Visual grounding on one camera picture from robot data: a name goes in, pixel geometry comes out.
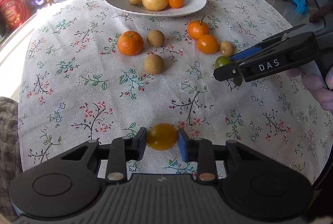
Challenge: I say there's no orange tomato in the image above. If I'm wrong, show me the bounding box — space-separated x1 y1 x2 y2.
197 34 219 55
168 0 185 9

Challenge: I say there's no orange tangerine with stem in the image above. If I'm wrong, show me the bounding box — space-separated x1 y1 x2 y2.
187 15 210 40

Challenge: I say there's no red gift bag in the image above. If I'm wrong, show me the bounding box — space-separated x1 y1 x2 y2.
0 0 32 29

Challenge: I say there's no floral tablecloth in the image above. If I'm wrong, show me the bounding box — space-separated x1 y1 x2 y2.
18 0 333 185

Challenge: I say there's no yellow round pear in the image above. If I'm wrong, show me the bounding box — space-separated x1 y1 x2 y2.
142 0 169 11

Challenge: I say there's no brown blanket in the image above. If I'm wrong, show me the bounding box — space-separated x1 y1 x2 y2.
0 96 24 214

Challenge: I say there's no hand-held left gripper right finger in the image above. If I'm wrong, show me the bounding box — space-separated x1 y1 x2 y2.
178 129 272 184

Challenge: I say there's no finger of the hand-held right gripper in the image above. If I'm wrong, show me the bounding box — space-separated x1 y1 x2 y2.
230 24 306 62
213 61 248 82

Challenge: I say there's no person's right hand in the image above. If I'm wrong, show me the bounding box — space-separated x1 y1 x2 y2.
286 68 333 111

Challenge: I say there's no yellow tomato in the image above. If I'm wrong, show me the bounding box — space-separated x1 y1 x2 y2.
146 123 179 151

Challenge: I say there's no blue plastic crate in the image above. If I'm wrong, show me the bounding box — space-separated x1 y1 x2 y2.
290 0 310 16

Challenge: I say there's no person's right forearm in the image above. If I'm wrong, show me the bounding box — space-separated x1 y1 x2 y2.
308 1 333 23

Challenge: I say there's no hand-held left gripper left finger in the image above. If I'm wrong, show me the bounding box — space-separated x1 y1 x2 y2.
55 127 148 184

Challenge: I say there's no green tomato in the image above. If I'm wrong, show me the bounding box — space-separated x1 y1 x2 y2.
214 56 232 70

